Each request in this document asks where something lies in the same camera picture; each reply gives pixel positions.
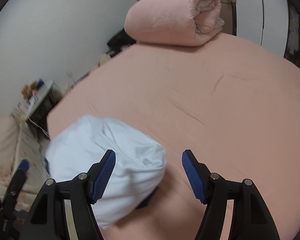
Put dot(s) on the white navy-trimmed shirt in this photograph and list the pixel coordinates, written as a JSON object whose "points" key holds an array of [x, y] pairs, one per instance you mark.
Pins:
{"points": [[132, 164]]}

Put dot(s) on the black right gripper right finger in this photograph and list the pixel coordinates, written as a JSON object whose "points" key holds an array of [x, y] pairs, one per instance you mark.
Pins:
{"points": [[251, 218]]}

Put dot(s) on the white wardrobe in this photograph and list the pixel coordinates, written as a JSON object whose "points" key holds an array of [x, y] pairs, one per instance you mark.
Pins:
{"points": [[264, 22]]}

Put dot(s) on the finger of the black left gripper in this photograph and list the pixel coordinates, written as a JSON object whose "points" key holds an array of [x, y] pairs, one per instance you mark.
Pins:
{"points": [[7, 217]]}

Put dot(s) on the rolled pink blanket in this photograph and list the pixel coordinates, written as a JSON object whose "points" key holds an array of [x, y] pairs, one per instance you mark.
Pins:
{"points": [[189, 23]]}

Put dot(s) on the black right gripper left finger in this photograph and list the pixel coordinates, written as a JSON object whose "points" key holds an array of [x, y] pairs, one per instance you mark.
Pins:
{"points": [[47, 216]]}

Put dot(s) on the black bag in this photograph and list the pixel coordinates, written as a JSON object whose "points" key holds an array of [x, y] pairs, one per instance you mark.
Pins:
{"points": [[120, 40]]}

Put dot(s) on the small cluttered side table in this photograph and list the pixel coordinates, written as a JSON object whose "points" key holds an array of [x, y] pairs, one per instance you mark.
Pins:
{"points": [[35, 114]]}

